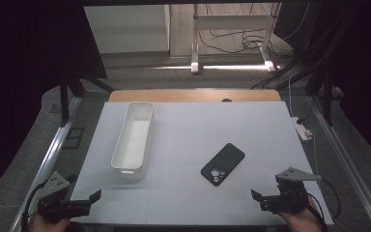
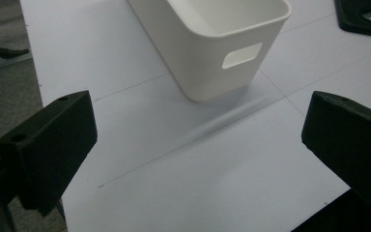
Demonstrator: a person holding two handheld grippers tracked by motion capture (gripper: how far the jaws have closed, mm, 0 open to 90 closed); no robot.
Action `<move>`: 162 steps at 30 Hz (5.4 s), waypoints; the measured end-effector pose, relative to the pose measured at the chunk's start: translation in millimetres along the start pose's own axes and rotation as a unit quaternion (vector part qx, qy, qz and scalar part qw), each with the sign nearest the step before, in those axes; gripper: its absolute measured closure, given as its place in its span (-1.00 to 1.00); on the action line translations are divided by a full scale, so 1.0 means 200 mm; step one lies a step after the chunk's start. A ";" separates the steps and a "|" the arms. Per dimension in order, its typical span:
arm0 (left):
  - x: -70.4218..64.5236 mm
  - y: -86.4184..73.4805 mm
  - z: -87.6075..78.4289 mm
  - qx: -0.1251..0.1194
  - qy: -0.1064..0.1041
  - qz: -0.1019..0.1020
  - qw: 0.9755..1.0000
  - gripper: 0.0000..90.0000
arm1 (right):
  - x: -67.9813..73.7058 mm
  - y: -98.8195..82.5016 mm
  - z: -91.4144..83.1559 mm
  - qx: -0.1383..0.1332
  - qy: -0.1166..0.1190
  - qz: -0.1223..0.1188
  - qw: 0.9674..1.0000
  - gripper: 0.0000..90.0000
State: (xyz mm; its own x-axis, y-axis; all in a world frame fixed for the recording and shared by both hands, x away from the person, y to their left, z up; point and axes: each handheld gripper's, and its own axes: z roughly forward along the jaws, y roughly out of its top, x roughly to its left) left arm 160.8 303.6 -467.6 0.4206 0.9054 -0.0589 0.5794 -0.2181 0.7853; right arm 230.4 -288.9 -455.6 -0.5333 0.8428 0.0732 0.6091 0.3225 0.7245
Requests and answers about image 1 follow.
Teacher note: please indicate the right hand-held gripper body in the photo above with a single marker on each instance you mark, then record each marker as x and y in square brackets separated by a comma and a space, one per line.
[291, 193]

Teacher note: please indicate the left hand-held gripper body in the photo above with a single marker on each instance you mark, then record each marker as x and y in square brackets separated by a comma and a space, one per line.
[56, 185]

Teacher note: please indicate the person's right hand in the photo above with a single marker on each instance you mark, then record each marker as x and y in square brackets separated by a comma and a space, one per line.
[302, 220]

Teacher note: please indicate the person's left hand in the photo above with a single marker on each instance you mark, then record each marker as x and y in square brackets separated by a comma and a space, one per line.
[50, 226]

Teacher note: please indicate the black floor outlet plate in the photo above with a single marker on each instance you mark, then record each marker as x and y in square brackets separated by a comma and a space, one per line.
[74, 138]

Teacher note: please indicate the white plastic bin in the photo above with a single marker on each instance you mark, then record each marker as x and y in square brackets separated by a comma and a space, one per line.
[132, 141]

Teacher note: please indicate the white power strip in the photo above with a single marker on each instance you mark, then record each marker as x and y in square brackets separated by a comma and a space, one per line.
[301, 129]

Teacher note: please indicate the black metal stand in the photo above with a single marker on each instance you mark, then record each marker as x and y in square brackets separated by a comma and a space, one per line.
[328, 103]
[64, 100]

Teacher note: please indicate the white board mat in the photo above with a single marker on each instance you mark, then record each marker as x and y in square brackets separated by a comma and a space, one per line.
[190, 129]

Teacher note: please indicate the black table grommet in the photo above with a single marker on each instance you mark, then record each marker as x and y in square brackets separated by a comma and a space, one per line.
[227, 100]

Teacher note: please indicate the dark curtain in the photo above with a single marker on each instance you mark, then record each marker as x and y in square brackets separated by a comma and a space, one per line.
[29, 64]
[360, 64]

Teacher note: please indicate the wooden table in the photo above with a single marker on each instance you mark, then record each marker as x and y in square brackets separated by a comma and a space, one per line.
[174, 95]

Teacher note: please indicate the white cabinet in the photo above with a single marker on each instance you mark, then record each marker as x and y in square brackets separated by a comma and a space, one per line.
[125, 29]

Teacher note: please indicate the aluminium rail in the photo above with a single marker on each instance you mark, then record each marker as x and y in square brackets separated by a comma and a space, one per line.
[348, 161]
[48, 161]

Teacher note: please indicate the white desk frame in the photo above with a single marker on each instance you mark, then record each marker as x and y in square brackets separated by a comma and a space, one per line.
[194, 48]

